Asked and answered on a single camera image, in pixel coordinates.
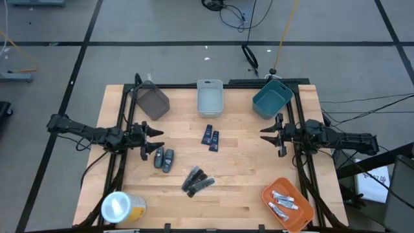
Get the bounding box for light grey plastic bin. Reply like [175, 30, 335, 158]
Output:
[196, 79, 224, 118]

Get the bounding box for white floor cable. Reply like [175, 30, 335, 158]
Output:
[0, 0, 10, 61]

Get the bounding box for blue packets pair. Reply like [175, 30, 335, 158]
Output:
[201, 124, 214, 146]

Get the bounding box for black floor object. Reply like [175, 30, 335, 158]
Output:
[0, 101, 14, 128]

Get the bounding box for white toothpaste tube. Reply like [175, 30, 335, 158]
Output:
[275, 198, 299, 210]
[270, 190, 296, 203]
[267, 201, 290, 222]

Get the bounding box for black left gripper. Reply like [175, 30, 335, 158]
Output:
[129, 121, 166, 156]

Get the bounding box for white yellow wipes canister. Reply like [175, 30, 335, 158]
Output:
[100, 191, 147, 224]

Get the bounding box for small black stand foot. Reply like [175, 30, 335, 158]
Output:
[265, 67, 282, 80]

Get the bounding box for grey-blue stand base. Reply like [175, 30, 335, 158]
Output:
[0, 72, 34, 83]
[8, 0, 65, 8]

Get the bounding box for orange plastic bin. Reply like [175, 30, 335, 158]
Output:
[261, 177, 315, 233]

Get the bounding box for black slanted beam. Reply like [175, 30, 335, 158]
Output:
[336, 142, 414, 179]

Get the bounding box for long black floor cable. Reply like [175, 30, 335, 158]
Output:
[219, 0, 274, 48]

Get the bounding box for blue snack packets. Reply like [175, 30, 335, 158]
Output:
[208, 130, 220, 153]

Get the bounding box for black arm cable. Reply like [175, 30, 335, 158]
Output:
[76, 135, 110, 190]

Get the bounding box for yellow floor cable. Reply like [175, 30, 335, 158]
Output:
[0, 30, 38, 74]

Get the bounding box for white printed paper box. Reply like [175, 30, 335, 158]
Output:
[354, 158, 391, 204]

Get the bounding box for teal plastic bin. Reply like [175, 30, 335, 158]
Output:
[252, 79, 294, 120]

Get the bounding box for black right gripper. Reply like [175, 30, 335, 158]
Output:
[259, 113, 298, 148]

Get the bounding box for black strap loop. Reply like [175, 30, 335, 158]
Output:
[241, 44, 259, 78]

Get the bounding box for smoky transparent grey bin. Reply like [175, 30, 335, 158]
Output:
[131, 80, 171, 122]

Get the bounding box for grey cabinet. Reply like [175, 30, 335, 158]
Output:
[383, 154, 414, 233]

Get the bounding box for coiled black floor cable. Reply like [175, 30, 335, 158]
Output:
[201, 0, 227, 12]

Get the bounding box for orange floor cable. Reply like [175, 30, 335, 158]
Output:
[273, 0, 300, 71]

